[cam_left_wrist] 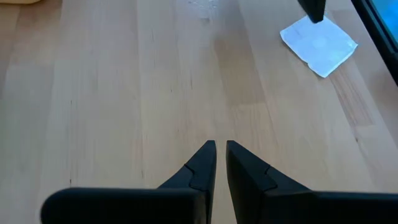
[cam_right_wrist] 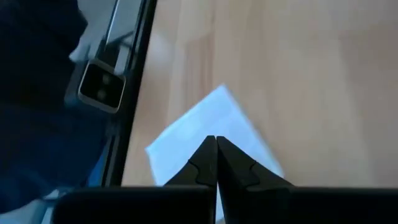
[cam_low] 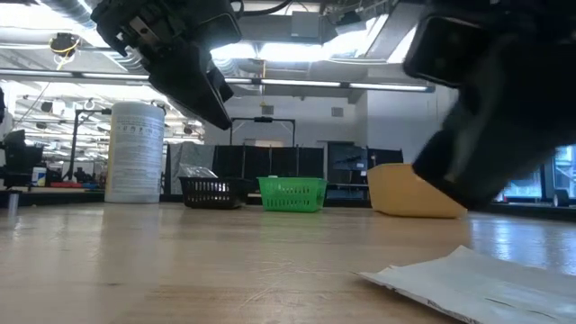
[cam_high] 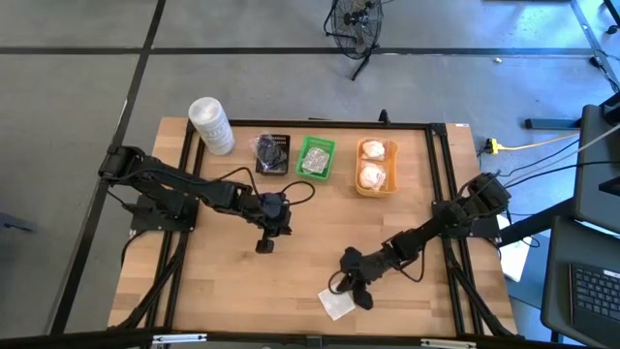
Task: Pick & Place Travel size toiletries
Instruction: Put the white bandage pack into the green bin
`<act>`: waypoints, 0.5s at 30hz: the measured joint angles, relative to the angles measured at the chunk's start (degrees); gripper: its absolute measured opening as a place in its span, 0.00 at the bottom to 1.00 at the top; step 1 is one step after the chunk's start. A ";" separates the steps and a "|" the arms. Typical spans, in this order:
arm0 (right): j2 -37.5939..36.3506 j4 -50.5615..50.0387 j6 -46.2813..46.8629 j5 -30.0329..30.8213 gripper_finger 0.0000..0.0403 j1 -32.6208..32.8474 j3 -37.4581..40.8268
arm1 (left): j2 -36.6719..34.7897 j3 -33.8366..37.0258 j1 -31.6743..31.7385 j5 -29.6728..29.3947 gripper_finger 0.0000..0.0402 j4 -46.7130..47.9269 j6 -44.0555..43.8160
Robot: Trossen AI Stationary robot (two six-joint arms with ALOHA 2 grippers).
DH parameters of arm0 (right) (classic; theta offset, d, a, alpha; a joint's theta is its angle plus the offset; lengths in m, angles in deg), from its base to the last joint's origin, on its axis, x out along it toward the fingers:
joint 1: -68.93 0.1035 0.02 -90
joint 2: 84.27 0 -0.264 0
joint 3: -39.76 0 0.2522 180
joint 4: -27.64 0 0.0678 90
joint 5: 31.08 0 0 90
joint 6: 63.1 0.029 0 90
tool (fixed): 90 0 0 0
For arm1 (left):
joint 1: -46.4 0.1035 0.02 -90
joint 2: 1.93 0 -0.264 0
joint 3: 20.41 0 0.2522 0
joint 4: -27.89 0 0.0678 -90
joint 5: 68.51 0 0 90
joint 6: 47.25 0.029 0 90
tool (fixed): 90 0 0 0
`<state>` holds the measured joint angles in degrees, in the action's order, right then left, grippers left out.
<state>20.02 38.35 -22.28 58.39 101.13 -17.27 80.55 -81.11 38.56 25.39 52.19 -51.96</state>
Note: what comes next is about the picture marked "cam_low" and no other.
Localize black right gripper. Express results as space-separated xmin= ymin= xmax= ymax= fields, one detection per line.
xmin=411 ymin=0 xmax=576 ymax=212

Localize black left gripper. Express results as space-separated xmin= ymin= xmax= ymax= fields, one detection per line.
xmin=89 ymin=0 xmax=236 ymax=132

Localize orange plastic bin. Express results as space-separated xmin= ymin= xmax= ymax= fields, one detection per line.
xmin=366 ymin=163 xmax=469 ymax=221

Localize grey draped cloth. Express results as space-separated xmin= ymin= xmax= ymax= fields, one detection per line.
xmin=168 ymin=141 xmax=216 ymax=181

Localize black partition screens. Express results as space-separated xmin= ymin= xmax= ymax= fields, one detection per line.
xmin=215 ymin=144 xmax=325 ymax=179

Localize white wipes canister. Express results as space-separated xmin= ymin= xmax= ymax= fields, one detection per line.
xmin=104 ymin=101 xmax=167 ymax=204

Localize black plastic basket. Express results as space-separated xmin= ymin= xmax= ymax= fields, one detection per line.
xmin=178 ymin=175 xmax=253 ymax=210

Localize grey ceiling box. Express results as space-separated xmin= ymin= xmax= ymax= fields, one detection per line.
xmin=290 ymin=11 xmax=323 ymax=40

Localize white square flat packet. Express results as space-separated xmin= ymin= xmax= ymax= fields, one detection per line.
xmin=357 ymin=245 xmax=576 ymax=324

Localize green plastic basket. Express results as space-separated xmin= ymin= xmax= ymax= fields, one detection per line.
xmin=256 ymin=175 xmax=329 ymax=213

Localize black pole stand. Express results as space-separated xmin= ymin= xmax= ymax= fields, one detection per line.
xmin=67 ymin=107 xmax=113 ymax=181

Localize black equipment cabinet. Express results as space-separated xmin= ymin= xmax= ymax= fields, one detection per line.
xmin=327 ymin=141 xmax=405 ymax=202

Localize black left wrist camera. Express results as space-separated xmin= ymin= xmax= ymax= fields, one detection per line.
xmin=197 ymin=0 xmax=243 ymax=50

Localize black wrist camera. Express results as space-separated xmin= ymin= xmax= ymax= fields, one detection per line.
xmin=197 ymin=0 xmax=243 ymax=50
xmin=402 ymin=13 xmax=491 ymax=89

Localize black frame stand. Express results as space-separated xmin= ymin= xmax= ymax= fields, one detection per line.
xmin=229 ymin=116 xmax=297 ymax=148

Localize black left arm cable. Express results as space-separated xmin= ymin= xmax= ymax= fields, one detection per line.
xmin=233 ymin=0 xmax=293 ymax=18

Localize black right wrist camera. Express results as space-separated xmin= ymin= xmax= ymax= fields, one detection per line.
xmin=402 ymin=13 xmax=491 ymax=89

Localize yellow hanging cable reel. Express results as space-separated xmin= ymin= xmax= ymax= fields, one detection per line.
xmin=49 ymin=31 xmax=82 ymax=71

